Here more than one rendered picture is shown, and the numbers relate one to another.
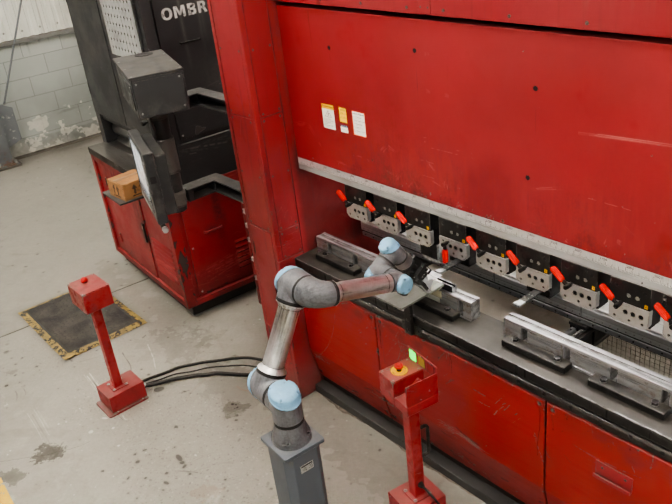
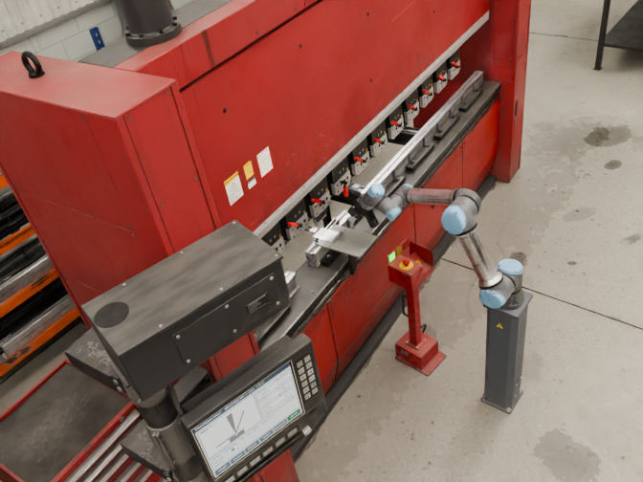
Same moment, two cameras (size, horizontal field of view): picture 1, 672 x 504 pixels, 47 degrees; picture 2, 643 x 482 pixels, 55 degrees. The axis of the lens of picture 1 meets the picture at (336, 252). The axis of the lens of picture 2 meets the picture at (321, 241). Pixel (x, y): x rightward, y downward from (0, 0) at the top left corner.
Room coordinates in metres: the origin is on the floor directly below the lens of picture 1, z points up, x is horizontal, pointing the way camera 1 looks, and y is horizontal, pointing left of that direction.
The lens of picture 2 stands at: (3.60, 2.13, 3.02)
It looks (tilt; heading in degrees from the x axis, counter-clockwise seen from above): 38 degrees down; 257
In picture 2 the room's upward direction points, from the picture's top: 10 degrees counter-clockwise
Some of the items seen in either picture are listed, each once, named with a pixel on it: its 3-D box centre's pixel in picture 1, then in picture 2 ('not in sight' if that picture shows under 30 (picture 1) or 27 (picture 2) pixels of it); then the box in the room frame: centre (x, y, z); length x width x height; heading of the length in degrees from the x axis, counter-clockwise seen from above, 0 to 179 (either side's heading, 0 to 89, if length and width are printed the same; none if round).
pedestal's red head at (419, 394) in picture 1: (408, 380); (410, 264); (2.59, -0.23, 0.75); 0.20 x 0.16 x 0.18; 28
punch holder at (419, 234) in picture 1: (424, 223); (314, 195); (3.02, -0.40, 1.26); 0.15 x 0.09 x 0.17; 37
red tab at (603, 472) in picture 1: (612, 477); not in sight; (2.08, -0.91, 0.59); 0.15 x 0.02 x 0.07; 37
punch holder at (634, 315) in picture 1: (635, 299); (407, 105); (2.22, -1.00, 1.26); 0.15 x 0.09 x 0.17; 37
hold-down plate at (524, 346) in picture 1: (535, 353); (389, 190); (2.48, -0.73, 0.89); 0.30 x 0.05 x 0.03; 37
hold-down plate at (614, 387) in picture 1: (628, 395); (419, 157); (2.16, -0.97, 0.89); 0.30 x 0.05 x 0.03; 37
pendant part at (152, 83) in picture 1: (164, 147); (219, 380); (3.69, 0.78, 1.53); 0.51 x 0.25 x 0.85; 19
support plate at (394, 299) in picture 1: (408, 290); (346, 240); (2.91, -0.29, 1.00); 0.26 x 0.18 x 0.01; 127
